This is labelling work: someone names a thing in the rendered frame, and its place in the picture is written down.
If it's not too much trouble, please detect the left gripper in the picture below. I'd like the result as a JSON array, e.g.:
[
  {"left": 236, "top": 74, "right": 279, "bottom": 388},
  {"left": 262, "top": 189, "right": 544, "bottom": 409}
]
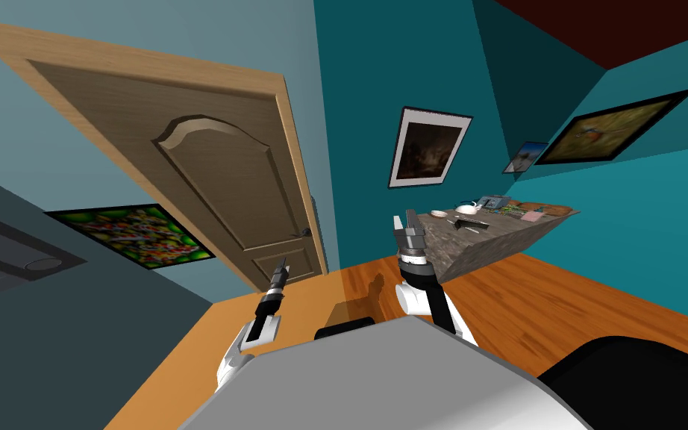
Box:
[{"left": 269, "top": 257, "right": 291, "bottom": 293}]

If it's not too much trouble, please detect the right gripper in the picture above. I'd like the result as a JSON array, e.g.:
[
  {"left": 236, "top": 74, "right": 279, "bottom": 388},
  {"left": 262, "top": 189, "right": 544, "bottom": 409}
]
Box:
[{"left": 393, "top": 208, "right": 429, "bottom": 258}]

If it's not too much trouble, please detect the grey stone table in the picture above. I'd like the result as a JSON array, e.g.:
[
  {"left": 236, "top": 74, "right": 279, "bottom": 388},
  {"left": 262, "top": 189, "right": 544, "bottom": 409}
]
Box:
[{"left": 406, "top": 194, "right": 581, "bottom": 285}]

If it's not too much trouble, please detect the white-matted dark picture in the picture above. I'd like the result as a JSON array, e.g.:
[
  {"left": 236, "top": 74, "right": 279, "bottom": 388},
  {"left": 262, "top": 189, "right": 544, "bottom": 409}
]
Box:
[{"left": 387, "top": 105, "right": 475, "bottom": 190}]

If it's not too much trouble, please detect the brown wooden door leaf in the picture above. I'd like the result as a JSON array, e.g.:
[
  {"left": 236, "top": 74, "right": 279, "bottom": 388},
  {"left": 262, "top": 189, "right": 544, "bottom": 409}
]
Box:
[{"left": 26, "top": 59, "right": 322, "bottom": 293}]

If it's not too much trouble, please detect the small pale blue picture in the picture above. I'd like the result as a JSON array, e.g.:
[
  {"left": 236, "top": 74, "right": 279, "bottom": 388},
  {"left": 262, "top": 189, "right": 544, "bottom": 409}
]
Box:
[{"left": 501, "top": 140, "right": 551, "bottom": 175}]

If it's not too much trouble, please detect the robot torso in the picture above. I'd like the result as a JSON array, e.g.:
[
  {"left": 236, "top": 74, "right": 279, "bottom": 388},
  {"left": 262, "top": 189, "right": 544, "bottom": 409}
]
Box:
[{"left": 178, "top": 316, "right": 597, "bottom": 430}]

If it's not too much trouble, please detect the colourful black-framed picture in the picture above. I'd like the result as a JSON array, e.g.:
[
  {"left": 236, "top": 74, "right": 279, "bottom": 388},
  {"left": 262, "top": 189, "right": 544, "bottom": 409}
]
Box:
[{"left": 44, "top": 203, "right": 217, "bottom": 272}]

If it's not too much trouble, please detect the yellow-green black-framed picture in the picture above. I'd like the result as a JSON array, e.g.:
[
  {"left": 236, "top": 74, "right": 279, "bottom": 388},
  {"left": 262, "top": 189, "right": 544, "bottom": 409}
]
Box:
[{"left": 533, "top": 87, "right": 688, "bottom": 167}]

